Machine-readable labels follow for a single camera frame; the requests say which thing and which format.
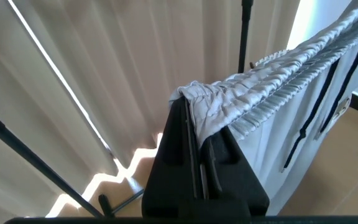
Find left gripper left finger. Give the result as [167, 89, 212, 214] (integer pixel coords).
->
[141, 95, 200, 218]

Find black clothes rack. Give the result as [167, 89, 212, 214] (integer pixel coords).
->
[0, 0, 255, 219]

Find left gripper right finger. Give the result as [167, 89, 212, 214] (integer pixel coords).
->
[197, 125, 270, 218]

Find beige curtain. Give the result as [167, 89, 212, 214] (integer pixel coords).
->
[0, 0, 301, 219]

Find pale grey shorts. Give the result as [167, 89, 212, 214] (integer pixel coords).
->
[168, 0, 358, 216]

